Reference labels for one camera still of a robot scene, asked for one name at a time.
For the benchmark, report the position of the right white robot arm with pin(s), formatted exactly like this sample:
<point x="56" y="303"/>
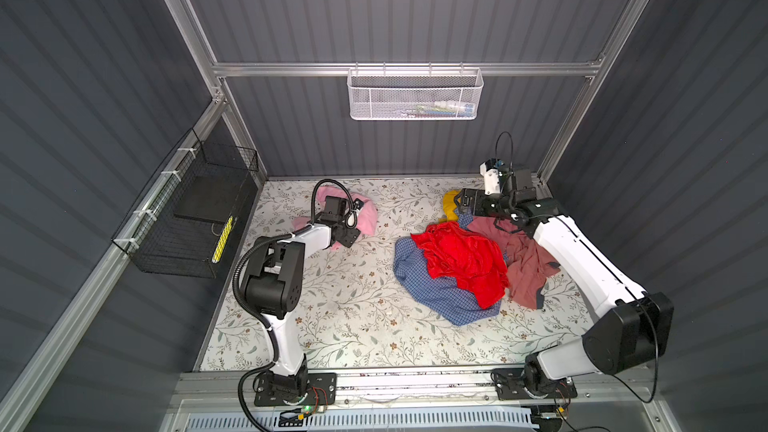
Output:
<point x="632" y="326"/>

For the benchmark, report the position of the black wire basket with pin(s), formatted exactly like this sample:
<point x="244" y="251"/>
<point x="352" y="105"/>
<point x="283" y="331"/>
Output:
<point x="174" y="228"/>

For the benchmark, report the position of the yellow striped item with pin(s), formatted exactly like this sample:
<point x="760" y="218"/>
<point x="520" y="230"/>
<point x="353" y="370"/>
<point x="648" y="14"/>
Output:
<point x="222" y="241"/>

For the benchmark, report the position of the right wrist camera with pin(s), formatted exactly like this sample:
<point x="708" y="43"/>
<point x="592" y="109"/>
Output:
<point x="492" y="171"/>

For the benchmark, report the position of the red cloth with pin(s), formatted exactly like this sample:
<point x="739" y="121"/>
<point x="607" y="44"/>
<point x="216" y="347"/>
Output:
<point x="475" y="262"/>

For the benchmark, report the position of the maroon cloth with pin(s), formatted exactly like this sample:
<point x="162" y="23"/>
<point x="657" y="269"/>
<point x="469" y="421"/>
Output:
<point x="529" y="265"/>

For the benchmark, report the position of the yellow cloth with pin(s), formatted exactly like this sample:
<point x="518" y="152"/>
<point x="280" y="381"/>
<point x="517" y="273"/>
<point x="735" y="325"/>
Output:
<point x="449" y="206"/>

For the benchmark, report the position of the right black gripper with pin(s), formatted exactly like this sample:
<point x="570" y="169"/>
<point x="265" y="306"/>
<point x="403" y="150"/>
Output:
<point x="477" y="196"/>

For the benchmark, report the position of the pink cloth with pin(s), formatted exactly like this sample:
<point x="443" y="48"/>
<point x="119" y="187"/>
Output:
<point x="360" y="207"/>

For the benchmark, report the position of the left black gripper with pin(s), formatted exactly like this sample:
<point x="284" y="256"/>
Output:
<point x="348" y="236"/>

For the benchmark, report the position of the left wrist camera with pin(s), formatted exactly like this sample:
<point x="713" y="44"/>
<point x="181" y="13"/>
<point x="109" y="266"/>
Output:
<point x="335" y="210"/>

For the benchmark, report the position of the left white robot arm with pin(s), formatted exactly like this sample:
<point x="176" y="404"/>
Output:
<point x="268" y="280"/>

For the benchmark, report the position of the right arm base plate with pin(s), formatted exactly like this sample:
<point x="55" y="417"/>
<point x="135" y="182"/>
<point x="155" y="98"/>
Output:
<point x="518" y="383"/>

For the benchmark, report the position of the items in white basket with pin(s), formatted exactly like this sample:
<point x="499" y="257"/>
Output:
<point x="441" y="109"/>

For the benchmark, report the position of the blue checkered cloth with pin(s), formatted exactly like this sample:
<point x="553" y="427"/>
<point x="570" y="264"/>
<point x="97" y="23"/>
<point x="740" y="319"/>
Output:
<point x="441" y="295"/>

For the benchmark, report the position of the white wire mesh basket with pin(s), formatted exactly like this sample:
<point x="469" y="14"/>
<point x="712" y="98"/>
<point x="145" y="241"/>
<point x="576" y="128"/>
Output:
<point x="377" y="94"/>

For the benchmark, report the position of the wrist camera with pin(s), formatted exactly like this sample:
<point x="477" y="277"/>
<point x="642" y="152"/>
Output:
<point x="492" y="171"/>
<point x="335" y="210"/>

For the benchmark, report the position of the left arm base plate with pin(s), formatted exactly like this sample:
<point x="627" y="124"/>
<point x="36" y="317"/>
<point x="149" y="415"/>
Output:
<point x="311" y="389"/>

